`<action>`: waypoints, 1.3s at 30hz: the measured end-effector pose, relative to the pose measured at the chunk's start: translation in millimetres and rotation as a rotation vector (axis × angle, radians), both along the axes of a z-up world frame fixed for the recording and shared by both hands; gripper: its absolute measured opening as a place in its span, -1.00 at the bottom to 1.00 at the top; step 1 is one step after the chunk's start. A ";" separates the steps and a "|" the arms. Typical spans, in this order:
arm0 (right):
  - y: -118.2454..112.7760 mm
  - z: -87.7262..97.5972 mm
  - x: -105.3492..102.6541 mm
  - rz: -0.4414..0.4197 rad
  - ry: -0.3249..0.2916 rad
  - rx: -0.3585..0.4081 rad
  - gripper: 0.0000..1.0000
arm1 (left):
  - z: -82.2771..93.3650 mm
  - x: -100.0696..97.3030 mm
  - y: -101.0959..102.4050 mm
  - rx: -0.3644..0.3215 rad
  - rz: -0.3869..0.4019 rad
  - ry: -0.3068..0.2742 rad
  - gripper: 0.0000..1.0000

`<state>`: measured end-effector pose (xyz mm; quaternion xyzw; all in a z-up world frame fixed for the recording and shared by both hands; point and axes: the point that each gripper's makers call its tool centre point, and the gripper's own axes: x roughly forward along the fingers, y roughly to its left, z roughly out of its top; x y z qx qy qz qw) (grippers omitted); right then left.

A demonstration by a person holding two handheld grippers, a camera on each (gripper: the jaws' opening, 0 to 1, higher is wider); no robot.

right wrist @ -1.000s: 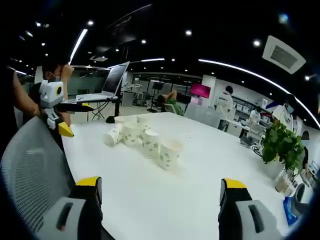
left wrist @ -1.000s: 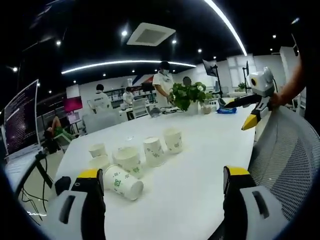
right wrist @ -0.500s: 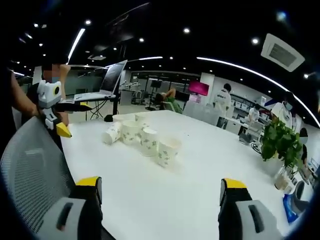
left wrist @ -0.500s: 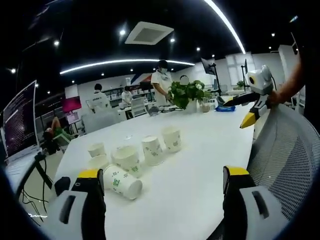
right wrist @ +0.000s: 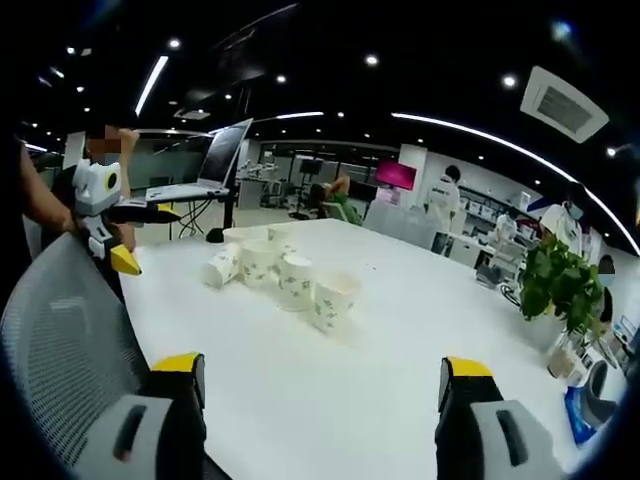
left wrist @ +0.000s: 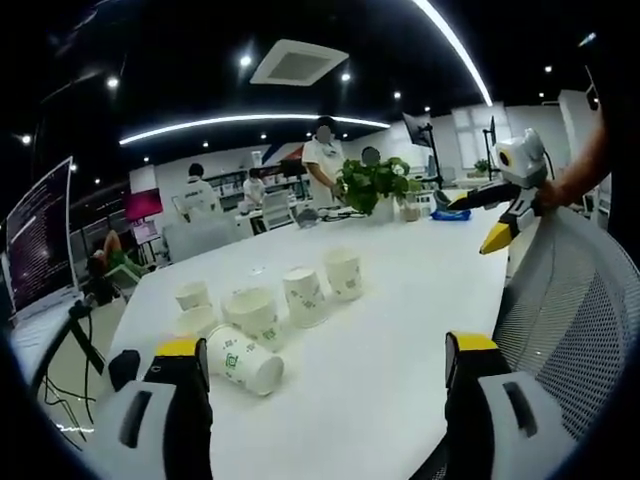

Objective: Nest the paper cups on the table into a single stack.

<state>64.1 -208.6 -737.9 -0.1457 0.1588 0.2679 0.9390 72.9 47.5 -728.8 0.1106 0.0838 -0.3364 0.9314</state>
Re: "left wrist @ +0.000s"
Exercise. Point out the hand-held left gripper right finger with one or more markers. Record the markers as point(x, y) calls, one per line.
point(505, 425)

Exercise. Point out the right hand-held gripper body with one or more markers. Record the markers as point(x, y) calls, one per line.
point(520, 160)

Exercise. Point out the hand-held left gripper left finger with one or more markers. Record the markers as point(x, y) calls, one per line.
point(150, 430)

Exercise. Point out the group of white paper cups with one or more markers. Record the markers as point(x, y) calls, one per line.
point(250, 320)

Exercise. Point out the small green plant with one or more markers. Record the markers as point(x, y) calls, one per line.
point(481, 166)

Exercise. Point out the blue flat packet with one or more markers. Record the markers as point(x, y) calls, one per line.
point(451, 215)

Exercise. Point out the grey-blue container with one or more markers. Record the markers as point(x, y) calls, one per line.
point(442, 201)

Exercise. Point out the black clamp block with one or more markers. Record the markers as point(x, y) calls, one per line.
point(123, 369)

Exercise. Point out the glass jar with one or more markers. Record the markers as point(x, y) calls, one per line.
point(409, 211)

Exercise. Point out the grey mesh office chair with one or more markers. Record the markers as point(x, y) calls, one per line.
point(565, 310)

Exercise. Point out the green potted plant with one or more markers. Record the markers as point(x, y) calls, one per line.
point(372, 182)

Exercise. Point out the curved ceiling light strip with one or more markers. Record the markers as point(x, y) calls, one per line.
point(460, 45)
point(250, 120)

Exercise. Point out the white table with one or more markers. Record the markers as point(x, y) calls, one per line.
point(380, 350)

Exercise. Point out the white office chair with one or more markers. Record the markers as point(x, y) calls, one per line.
point(276, 210)

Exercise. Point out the large computer monitor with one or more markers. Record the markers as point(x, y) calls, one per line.
point(40, 235)

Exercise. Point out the ceiling air vent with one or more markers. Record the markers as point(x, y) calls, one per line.
point(299, 62)

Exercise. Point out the pink display screen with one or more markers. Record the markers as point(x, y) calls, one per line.
point(144, 204)

